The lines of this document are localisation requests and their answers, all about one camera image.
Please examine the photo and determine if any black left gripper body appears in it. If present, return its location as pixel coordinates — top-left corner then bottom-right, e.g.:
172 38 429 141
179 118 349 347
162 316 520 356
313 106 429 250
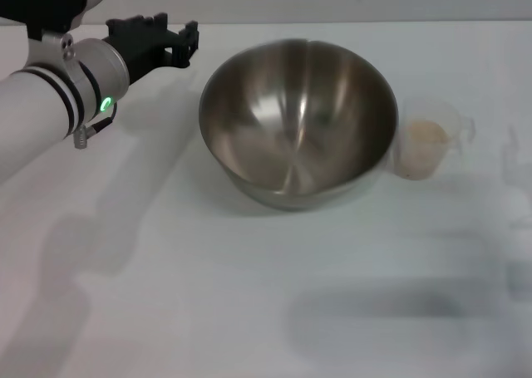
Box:
101 12 184 84

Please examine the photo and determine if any stainless steel mixing bowl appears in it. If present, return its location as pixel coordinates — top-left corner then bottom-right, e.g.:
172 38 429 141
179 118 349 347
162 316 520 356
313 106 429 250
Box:
198 38 398 212

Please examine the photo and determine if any clear plastic measuring cup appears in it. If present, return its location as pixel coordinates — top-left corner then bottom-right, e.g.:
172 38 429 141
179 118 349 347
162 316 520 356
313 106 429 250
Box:
393 96 477 182

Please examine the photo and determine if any left arm cable with plug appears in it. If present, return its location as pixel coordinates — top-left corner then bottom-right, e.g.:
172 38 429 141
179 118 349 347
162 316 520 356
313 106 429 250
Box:
73 101 120 150

